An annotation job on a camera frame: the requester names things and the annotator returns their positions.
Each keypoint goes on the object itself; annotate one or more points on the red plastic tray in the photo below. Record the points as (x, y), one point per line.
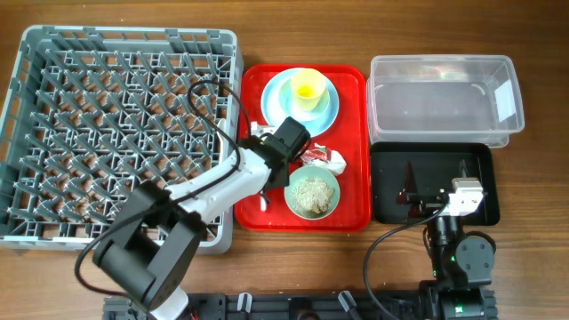
(348, 135)

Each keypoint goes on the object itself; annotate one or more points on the white tissue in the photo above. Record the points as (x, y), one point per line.
(336, 165)

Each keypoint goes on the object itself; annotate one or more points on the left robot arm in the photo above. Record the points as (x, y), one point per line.
(148, 248)

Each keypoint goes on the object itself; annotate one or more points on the clear plastic bin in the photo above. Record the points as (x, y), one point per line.
(462, 98)

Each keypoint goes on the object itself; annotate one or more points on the rice and peanut leftovers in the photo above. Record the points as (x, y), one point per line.
(312, 197)

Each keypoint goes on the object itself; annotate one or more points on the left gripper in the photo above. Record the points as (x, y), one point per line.
(285, 180)

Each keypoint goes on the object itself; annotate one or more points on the white plastic spoon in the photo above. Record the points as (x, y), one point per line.
(263, 204)

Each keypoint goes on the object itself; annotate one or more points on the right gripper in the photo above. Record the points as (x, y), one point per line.
(409, 193)

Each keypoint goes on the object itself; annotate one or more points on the yellow plastic cup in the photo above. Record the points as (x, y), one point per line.
(308, 86)

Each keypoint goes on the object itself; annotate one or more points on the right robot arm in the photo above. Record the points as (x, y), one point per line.
(462, 261)

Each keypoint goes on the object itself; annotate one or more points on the grey plastic dishwasher rack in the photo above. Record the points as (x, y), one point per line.
(93, 112)

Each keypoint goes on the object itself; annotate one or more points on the light blue plate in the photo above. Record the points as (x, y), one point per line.
(274, 115)

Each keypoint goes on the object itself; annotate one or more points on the light green small plate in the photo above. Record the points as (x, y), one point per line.
(289, 106)

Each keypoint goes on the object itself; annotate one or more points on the black plastic tray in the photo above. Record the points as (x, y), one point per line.
(435, 165)

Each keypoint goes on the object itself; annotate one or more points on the light green bowl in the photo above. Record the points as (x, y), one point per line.
(316, 172)

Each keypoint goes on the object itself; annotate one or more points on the red snack wrapper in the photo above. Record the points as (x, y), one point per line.
(316, 155)

